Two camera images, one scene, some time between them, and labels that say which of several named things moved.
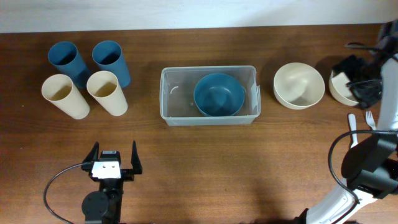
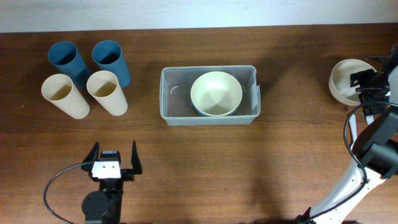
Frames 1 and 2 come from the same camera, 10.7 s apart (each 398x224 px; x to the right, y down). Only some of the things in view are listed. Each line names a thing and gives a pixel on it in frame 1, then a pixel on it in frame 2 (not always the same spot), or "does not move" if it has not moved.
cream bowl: [298, 86] -> [216, 93]
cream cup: [104, 88] does not move
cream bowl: [337, 85] does not move
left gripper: [128, 174] does not move
